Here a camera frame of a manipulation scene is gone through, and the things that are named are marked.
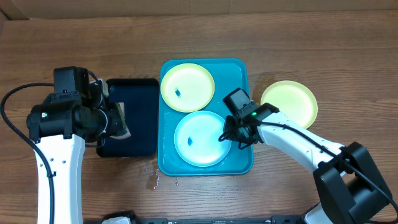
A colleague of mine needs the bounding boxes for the black plastic tray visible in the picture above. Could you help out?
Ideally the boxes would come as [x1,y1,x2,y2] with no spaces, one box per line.
[96,78,159,157]

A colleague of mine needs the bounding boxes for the yellow-green plate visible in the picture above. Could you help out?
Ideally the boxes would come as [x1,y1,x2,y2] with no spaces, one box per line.
[160,63,215,113]
[261,80,318,129]

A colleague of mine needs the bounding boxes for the green scouring sponge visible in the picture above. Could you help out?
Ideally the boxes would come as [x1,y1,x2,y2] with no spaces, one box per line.
[111,102,131,140]

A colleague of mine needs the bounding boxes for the light blue plate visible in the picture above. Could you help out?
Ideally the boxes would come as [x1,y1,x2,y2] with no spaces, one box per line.
[174,111,231,167]

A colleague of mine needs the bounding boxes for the teal plastic tray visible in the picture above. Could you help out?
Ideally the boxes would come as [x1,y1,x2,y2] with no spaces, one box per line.
[157,58,254,176]

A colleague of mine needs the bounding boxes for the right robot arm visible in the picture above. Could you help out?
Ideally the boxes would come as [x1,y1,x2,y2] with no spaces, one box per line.
[218,88,397,224]

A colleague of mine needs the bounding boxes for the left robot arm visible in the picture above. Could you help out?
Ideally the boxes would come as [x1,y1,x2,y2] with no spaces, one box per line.
[27,67,131,223]

